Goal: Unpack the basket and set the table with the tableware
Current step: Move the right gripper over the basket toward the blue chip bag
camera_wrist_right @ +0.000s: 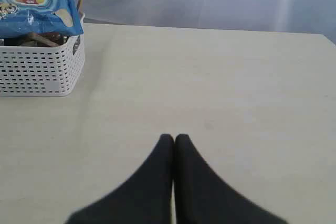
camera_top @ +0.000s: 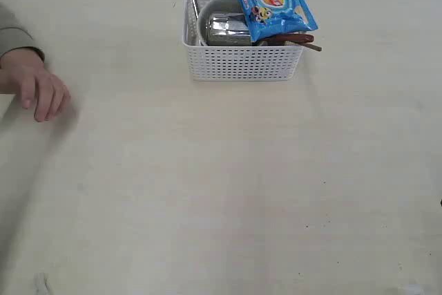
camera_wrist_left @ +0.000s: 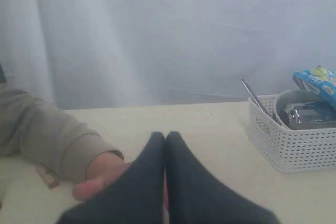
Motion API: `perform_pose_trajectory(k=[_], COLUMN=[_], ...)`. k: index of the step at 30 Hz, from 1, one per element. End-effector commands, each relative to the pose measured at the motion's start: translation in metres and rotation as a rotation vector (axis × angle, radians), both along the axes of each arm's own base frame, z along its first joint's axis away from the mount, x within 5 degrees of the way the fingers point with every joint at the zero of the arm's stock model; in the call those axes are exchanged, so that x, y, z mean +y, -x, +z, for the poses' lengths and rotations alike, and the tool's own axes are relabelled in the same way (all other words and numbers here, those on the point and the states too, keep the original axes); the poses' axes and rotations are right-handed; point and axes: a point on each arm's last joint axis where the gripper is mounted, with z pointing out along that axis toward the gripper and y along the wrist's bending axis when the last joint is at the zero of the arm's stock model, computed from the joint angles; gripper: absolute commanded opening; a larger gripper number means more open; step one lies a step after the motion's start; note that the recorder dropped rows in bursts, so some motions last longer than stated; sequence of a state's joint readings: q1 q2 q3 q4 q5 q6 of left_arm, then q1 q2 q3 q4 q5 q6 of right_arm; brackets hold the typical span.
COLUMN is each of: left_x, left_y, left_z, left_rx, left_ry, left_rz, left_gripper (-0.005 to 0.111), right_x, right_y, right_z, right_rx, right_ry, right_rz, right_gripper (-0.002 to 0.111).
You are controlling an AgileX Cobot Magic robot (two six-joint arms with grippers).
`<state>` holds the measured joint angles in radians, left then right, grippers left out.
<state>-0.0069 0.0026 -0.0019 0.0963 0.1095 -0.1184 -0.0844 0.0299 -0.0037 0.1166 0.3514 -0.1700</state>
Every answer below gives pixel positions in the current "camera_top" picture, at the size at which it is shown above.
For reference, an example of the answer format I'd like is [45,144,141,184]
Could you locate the grey sleeved forearm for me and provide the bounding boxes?
[1,3,45,61]

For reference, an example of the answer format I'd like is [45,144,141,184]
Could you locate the blue Lay's chips bag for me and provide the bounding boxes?
[238,0,318,42]

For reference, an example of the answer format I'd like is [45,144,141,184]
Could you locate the light wooden chopstick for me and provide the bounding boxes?
[287,41,323,52]

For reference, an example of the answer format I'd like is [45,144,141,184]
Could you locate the person's bare hand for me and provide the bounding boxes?
[1,48,70,122]

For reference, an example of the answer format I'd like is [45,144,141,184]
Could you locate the white perforated plastic basket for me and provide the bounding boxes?
[182,0,304,81]

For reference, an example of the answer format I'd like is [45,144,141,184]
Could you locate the shiny stainless steel cup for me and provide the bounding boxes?
[206,12,252,46]

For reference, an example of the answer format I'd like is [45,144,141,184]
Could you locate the dark red wooden spoon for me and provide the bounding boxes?
[255,33,314,46]

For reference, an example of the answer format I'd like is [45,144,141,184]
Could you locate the white ceramic bowl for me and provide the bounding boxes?
[197,0,244,46]

